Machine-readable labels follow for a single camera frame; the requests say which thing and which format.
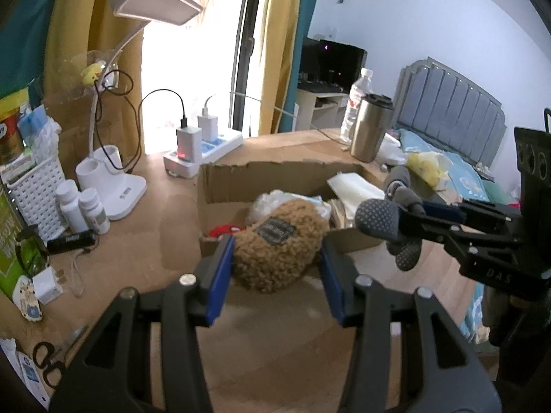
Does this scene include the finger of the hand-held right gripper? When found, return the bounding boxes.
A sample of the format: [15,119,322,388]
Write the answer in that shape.
[405,199,523,234]
[398,214,519,254]

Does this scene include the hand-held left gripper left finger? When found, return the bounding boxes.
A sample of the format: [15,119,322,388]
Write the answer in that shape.
[49,236,237,413]

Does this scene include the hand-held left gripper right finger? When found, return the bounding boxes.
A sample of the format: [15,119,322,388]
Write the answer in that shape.
[319,237,502,413]

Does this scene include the grey dotted glove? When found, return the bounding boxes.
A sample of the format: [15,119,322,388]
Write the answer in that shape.
[385,239,423,272]

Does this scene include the brown plush toy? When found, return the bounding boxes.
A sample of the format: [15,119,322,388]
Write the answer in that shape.
[232,198,330,295]

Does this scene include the brown grey grip sock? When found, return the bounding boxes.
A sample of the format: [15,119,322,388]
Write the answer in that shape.
[355,166,427,242]

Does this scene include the clear bubble wrap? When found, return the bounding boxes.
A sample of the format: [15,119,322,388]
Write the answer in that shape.
[247,189,287,224]

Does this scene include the cardboard box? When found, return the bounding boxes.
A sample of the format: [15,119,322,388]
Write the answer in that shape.
[197,161,388,259]

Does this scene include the bed with blue sheet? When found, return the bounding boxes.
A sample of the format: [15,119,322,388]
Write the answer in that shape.
[394,129,523,345]

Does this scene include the yellow plastic bag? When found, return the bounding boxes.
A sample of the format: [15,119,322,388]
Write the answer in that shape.
[407,152,453,190]

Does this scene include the white plastic bag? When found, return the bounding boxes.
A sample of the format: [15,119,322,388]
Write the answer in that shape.
[379,135,407,166]

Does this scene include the grey padded headboard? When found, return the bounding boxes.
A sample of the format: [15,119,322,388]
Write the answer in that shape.
[394,57,506,168]

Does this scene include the steel tumbler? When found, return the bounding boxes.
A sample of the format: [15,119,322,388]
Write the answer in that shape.
[350,93,394,163]

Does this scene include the white power strip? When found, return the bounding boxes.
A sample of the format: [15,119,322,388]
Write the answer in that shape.
[164,131,244,179]

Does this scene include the large white charger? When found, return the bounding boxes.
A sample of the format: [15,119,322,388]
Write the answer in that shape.
[176,127,202,165]

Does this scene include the white pill bottle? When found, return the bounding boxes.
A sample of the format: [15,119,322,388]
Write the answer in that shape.
[79,188,110,235]
[57,180,89,233]

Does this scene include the clear water bottle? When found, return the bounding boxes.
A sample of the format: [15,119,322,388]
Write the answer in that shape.
[340,68,374,142]

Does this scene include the small white charger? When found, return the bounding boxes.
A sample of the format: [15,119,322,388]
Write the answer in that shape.
[197,114,216,139]

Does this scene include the black usb stick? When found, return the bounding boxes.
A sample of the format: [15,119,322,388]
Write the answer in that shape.
[46,230,96,254]

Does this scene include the white monitor stand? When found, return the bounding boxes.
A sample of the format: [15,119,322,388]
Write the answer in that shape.
[295,88,350,132]

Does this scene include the white plug adapter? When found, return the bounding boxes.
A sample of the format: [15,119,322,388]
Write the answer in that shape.
[32,267,65,304]

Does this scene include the black monitor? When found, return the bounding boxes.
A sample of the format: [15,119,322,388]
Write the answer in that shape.
[301,38,368,87]

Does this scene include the green-tinted glasses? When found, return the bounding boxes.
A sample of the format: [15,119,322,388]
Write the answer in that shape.
[15,224,50,277]

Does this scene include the white woven basket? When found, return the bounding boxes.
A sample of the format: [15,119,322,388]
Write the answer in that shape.
[6,155,65,242]

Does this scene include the green packet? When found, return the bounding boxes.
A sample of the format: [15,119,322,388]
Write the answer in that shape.
[0,181,27,302]

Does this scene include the white paper packet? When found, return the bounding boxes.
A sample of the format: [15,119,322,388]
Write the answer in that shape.
[0,338,50,409]

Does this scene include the yellow duck toy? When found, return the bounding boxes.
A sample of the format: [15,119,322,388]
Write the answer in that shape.
[82,62,106,84]

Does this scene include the blue packet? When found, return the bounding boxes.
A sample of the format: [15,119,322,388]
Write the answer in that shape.
[17,105,46,138]

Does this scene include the yellow curtain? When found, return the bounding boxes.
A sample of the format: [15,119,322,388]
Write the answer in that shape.
[43,0,156,151]
[258,0,306,135]

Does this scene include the brown tin can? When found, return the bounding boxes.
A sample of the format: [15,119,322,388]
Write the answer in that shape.
[0,109,24,164]

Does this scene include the teal curtain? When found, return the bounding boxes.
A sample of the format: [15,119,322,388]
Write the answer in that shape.
[293,0,328,95]
[0,0,65,95]

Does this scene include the white desk lamp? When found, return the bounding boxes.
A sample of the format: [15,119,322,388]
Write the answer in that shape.
[75,0,204,220]

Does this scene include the white lanyard cord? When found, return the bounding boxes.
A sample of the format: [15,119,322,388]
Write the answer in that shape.
[71,247,87,299]

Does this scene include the black charging cable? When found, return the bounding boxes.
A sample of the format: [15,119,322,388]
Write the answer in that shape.
[97,69,189,173]

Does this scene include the cartoon keychain tag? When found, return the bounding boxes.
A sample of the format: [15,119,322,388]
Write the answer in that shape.
[13,277,46,323]

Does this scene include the black-handled scissors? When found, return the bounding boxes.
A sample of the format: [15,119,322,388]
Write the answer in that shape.
[32,327,89,390]

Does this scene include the black window frame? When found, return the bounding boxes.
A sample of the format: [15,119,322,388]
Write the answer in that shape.
[232,0,268,134]

